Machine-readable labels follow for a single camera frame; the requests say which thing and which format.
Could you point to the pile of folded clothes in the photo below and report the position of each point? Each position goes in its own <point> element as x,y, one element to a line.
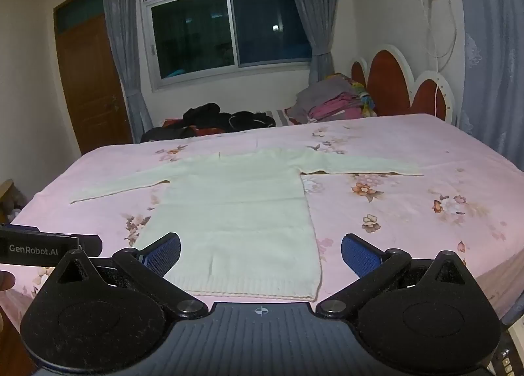
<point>327,105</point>

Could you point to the brown bedside furniture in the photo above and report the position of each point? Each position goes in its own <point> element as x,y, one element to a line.
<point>8,199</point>

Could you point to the striped grey cloth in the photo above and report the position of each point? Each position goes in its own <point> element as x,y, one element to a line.
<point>280,117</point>

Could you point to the brown wooden door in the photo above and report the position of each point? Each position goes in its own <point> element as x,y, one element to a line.
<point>90,81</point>

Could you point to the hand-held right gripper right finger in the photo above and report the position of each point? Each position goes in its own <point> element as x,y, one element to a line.
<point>359,255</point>

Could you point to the pile of black clothes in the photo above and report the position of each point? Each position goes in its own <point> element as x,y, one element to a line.
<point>204,116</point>

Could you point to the white framed window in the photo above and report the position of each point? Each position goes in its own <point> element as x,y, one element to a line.
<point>192,31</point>

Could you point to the grey curtain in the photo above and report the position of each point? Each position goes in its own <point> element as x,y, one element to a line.
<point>315,11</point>
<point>123,52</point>

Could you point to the white knit sweater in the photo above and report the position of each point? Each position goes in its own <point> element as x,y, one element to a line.
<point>241,212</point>

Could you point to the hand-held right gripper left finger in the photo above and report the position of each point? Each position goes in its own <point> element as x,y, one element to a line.
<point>164,254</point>

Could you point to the red and white headboard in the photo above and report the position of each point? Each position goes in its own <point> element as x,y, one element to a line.
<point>389,81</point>

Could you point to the blue patterned curtain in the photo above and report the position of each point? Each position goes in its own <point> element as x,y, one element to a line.
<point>491,52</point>

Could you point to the person's left hand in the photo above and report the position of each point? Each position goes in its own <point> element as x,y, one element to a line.
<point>6,281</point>

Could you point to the pink floral bed sheet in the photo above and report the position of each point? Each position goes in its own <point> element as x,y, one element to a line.
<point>409,212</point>

